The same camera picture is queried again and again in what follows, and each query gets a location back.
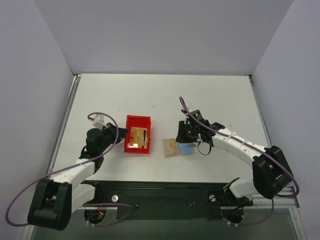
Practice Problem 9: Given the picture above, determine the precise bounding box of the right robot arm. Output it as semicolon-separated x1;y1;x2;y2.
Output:
176;108;293;205

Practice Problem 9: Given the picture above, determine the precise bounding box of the red plastic bin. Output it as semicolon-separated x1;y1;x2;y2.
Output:
124;115;151;154

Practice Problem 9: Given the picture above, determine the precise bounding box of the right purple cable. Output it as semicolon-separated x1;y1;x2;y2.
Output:
178;96;301;227

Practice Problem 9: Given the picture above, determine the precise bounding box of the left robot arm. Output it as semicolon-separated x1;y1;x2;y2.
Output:
27;123;128;231

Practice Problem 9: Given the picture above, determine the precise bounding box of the purple cable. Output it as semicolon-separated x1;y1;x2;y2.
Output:
178;96;301;227
4;112;135;228

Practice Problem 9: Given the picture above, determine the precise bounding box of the aluminium frame rail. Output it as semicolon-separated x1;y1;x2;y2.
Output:
251;187;300;209

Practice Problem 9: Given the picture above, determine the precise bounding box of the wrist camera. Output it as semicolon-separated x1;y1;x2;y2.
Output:
181;107;194;116
92;114;106;130

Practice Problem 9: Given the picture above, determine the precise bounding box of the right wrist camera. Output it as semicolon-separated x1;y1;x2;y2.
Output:
181;107;194;116

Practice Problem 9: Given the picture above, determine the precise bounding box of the gold card in bin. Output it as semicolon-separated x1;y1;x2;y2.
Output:
128;127;147;149

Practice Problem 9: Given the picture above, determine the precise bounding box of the gold VIP card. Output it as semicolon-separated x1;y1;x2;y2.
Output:
163;138;179;158

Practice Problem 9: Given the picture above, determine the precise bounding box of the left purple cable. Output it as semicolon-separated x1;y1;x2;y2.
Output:
4;112;135;228

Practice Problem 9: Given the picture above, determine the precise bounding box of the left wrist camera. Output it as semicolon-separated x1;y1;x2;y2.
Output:
92;114;106;130

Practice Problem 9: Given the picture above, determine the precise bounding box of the beige leather card holder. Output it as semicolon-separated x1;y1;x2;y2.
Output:
162;139;195;158

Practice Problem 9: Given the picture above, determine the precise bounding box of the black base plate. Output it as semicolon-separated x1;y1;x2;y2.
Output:
86;180;253;221

